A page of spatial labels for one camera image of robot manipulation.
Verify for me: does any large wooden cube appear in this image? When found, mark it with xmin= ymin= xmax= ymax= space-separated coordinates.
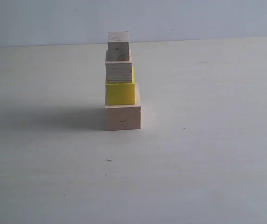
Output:
xmin=105 ymin=84 xmax=141 ymax=131

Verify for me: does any yellow cube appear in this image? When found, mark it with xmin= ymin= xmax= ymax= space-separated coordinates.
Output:
xmin=105 ymin=68 xmax=136 ymax=106

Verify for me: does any medium layered wooden cube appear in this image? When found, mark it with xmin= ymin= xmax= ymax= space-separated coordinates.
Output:
xmin=105 ymin=50 xmax=134 ymax=83

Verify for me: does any small wooden cube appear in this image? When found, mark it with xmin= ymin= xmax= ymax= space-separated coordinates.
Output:
xmin=107 ymin=31 xmax=130 ymax=61

